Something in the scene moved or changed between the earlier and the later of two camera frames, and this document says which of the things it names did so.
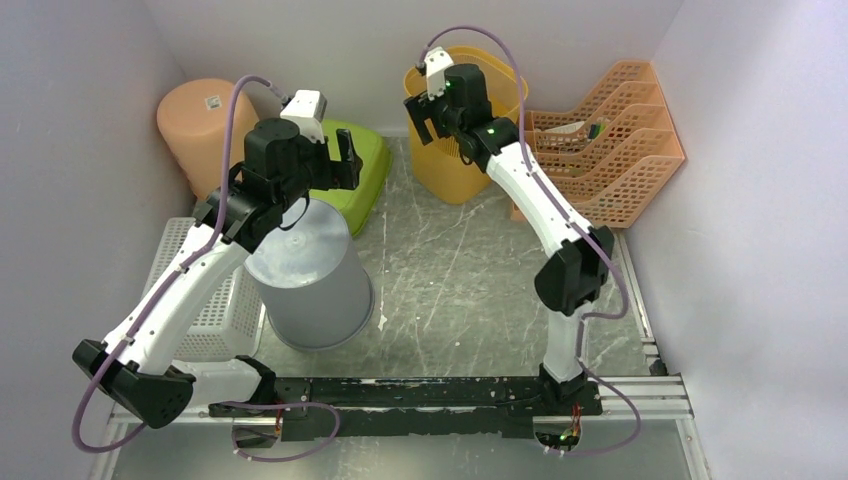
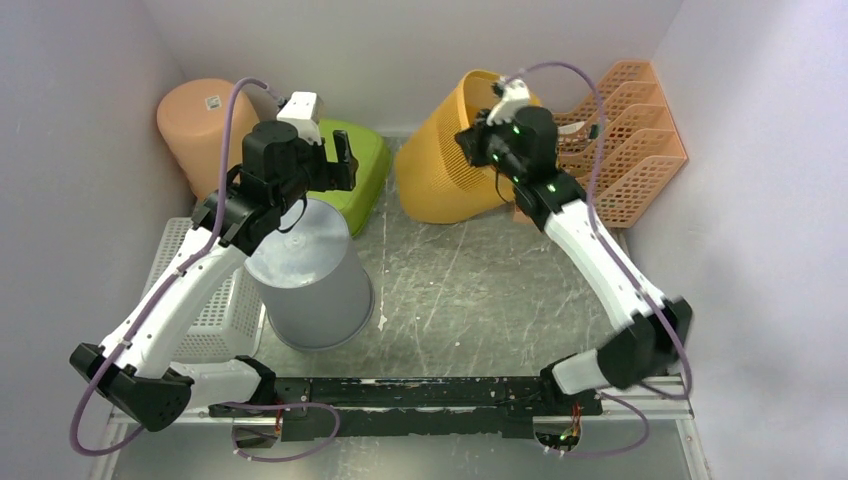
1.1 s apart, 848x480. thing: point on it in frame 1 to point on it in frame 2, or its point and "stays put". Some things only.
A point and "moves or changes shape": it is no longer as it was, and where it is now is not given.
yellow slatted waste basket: (438, 169) moves or changes shape
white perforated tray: (228, 323) stays put
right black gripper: (420, 108) to (472, 139)
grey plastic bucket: (314, 290) stays put
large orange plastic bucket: (193, 116) stays put
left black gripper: (337, 174) stays put
